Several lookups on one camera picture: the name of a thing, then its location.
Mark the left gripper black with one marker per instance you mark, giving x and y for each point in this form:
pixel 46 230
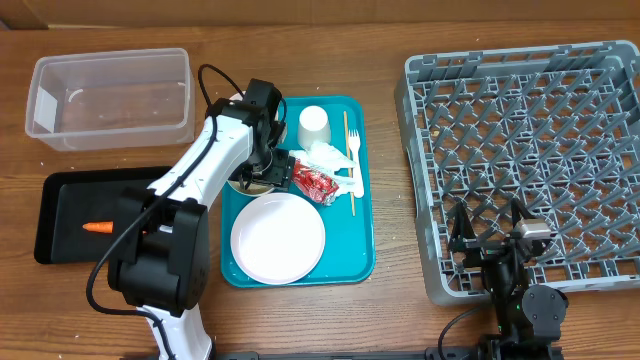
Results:
pixel 281 171

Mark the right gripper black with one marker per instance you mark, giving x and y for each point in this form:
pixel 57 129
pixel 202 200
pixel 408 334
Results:
pixel 461 238

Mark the red snack wrapper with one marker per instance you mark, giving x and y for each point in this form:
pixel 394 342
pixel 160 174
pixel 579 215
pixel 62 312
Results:
pixel 317 186

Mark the white napkin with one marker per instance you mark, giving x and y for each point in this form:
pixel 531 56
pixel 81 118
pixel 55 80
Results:
pixel 328 160

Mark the white bowl with peanuts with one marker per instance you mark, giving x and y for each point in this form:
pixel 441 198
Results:
pixel 235 96

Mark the orange carrot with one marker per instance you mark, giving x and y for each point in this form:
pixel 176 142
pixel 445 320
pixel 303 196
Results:
pixel 105 227

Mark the white bowl with rice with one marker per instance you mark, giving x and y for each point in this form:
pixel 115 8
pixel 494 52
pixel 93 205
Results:
pixel 254 190

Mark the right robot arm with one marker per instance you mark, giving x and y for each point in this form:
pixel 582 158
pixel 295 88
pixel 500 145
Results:
pixel 529 317

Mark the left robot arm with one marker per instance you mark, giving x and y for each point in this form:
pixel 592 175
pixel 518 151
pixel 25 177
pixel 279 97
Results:
pixel 159 260

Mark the grey dishwasher rack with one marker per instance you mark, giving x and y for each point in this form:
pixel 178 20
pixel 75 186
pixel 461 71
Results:
pixel 556 127

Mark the black waste tray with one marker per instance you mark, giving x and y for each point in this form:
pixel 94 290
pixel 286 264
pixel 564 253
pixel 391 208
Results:
pixel 72 199

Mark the white upturned cup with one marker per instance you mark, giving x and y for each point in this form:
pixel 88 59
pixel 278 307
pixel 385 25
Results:
pixel 313 126

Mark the teal serving tray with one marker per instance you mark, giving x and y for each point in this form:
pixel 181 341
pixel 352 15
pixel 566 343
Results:
pixel 349 255

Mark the white round plate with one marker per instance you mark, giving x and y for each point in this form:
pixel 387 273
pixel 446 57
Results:
pixel 278 238

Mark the white plastic fork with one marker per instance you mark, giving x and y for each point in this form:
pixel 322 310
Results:
pixel 354 146

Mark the clear plastic bin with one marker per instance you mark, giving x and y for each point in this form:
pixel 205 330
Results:
pixel 109 100

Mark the cardboard backdrop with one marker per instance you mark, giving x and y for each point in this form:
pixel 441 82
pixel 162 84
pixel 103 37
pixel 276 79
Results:
pixel 42 14

